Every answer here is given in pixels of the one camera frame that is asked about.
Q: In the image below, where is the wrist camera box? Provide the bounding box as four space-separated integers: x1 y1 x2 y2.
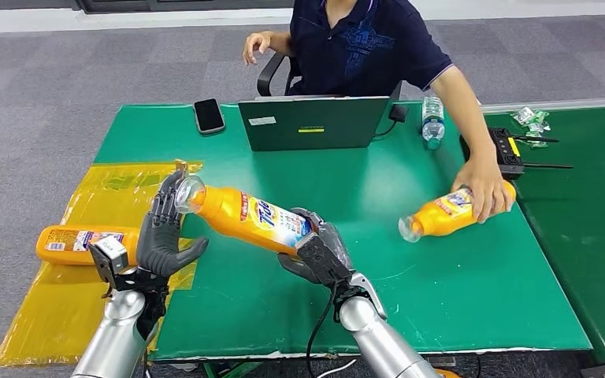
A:
88 235 150 293
295 232 354 286

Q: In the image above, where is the clear plastic water bottle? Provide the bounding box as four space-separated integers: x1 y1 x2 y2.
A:
421 95 446 151

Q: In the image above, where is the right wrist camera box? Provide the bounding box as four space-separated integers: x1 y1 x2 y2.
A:
295 232 354 286

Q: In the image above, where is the green table frame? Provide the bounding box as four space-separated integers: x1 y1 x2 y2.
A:
203 361 263 378

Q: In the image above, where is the silver table edge rail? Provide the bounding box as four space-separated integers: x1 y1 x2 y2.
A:
481 96 605 117

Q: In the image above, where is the person's right hand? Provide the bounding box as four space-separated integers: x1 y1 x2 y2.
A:
242 30 276 67

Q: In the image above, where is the black smartphone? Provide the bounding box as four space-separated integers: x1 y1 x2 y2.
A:
193 98 226 137

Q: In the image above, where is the black office chair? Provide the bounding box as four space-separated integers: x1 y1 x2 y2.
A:
256 52 403 101

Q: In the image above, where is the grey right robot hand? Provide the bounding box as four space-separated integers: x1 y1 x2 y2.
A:
277 207 356 286

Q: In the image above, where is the person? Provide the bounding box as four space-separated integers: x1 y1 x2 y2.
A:
242 0 517 224

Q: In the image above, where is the person's left hand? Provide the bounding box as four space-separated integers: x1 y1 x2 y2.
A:
451 155 515 224

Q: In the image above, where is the yellow plastic sheet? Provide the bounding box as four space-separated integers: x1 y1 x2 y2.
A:
0 160 204 368

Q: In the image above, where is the white floor cable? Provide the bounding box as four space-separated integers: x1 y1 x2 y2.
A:
315 358 359 378

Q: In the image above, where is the black controller with antennas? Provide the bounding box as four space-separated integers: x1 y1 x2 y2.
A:
459 126 575 182

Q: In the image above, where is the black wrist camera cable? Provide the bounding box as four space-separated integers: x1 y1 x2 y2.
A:
306 281 338 378

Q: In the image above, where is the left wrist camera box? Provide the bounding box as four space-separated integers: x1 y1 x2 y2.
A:
88 235 150 293

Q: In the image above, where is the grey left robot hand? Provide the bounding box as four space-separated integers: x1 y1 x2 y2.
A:
136 169 210 278

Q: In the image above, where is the dark green laptop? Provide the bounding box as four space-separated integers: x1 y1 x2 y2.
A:
238 96 391 153

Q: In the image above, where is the black adapter cable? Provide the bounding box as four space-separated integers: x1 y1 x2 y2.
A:
371 120 399 142

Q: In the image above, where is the orange Tide detergent bottle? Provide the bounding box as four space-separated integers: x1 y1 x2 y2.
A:
173 175 314 258
397 180 518 244
35 224 143 266

